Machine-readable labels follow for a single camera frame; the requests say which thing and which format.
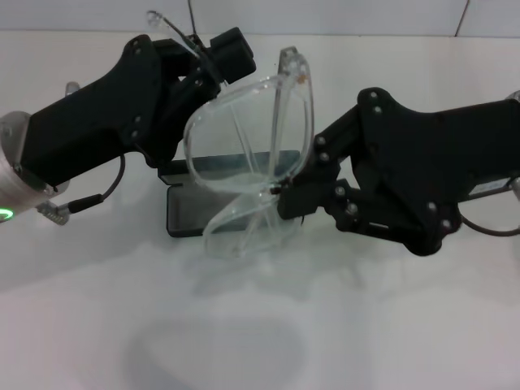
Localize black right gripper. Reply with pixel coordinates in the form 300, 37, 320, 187
283, 86, 520, 258

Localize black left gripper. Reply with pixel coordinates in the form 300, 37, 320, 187
19, 34, 184, 192

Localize gripper cable with plug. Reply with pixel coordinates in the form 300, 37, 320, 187
460, 188, 520, 237
36, 80, 128, 227

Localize black glasses case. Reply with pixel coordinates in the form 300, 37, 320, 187
157, 149, 305, 240

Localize left gripper cable with plug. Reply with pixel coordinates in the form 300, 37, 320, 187
36, 80, 128, 227

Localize right gripper cable with plug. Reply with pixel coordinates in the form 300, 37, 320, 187
460, 188, 520, 237

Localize clear white glasses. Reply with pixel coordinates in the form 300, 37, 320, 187
145, 10, 317, 260

